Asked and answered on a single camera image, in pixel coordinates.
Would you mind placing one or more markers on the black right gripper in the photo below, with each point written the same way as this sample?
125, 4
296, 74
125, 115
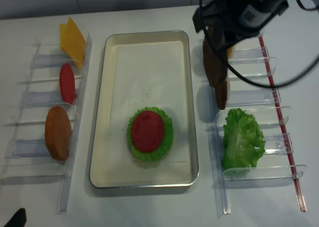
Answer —
235, 20

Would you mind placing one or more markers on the brown meat patty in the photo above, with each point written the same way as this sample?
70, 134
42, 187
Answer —
221, 93
214, 69

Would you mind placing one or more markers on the green lettuce leaf in rack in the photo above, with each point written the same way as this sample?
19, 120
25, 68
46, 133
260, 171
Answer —
243, 140

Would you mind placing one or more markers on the red tomato slice on tray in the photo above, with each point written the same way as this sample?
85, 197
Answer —
147, 131

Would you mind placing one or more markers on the green lettuce leaf on tray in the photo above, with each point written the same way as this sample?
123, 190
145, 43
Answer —
166, 143

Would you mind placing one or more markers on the front yellow cheese slice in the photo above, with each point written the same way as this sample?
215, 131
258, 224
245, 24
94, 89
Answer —
74, 43

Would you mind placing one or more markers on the yellow cheese slice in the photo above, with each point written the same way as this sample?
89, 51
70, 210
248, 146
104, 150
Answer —
62, 28
74, 43

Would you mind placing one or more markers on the rear yellow cheese slice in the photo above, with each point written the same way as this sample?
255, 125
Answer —
62, 28

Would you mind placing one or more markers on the red tomato slice in rack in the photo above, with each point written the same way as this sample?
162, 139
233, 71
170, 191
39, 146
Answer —
67, 84

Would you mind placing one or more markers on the right bun half right rack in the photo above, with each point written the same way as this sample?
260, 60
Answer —
230, 52

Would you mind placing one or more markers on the white paper tray liner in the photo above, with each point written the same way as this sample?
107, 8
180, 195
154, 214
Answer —
150, 75

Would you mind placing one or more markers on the right clear acrylic rack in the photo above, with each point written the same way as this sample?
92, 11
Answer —
276, 167

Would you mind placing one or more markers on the clear acrylic rack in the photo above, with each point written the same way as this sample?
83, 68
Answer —
26, 157
276, 167

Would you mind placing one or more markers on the white metal tray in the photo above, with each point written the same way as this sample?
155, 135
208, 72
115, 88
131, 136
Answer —
106, 171

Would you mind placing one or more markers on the brown bun in left rack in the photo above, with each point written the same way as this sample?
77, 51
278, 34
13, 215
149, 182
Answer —
57, 133

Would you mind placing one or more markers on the left clear acrylic rack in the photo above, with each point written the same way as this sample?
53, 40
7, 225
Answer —
26, 157

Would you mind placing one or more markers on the black object bottom left corner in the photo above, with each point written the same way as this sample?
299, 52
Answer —
18, 219

